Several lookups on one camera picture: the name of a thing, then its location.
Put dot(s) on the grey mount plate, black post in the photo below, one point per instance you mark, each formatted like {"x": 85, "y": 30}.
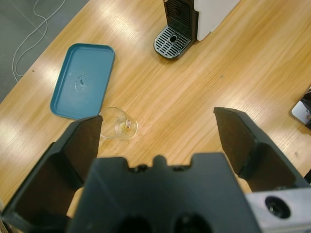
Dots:
{"x": 302, "y": 111}

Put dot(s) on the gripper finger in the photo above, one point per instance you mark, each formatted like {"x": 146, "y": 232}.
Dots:
{"x": 238, "y": 140}
{"x": 80, "y": 145}

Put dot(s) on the clear drinking glass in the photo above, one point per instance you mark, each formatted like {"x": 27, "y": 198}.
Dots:
{"x": 126, "y": 131}

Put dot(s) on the white capsule coffee machine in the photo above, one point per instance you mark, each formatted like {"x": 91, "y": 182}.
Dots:
{"x": 213, "y": 19}

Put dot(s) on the teal plastic tray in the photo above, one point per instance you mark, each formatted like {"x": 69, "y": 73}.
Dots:
{"x": 82, "y": 80}

